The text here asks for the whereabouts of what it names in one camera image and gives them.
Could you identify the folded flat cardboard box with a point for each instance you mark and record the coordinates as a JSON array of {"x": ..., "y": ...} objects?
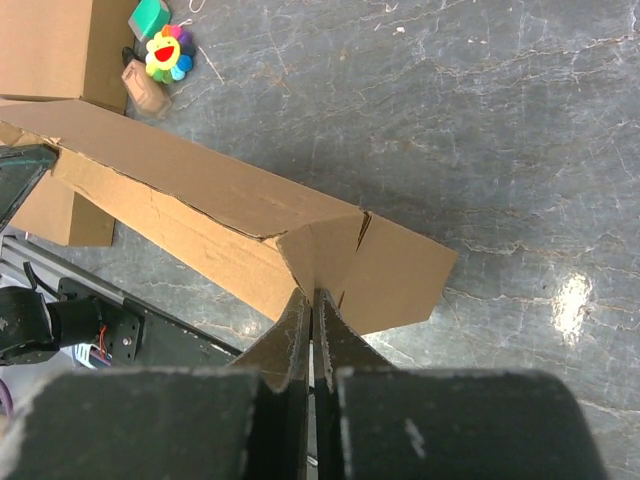
[{"x": 64, "y": 50}]

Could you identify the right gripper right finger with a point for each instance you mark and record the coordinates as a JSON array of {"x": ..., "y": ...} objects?
[{"x": 376, "y": 421}]

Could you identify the rainbow petal smiley toy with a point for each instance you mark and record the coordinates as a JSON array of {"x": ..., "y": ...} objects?
[{"x": 170, "y": 54}]

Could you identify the brown cardboard box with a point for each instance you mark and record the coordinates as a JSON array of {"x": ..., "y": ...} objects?
[{"x": 255, "y": 234}]

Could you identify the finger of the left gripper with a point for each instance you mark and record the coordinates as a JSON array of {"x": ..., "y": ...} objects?
[{"x": 22, "y": 167}]

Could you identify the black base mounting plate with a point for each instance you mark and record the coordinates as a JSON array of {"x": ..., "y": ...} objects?
[{"x": 131, "y": 333}]

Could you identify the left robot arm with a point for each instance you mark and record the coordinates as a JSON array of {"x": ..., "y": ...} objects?
[{"x": 25, "y": 323}]

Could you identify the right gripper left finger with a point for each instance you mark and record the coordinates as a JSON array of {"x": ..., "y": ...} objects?
[{"x": 246, "y": 420}]

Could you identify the teal block toy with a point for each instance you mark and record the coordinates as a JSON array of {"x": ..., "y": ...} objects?
[{"x": 148, "y": 18}]

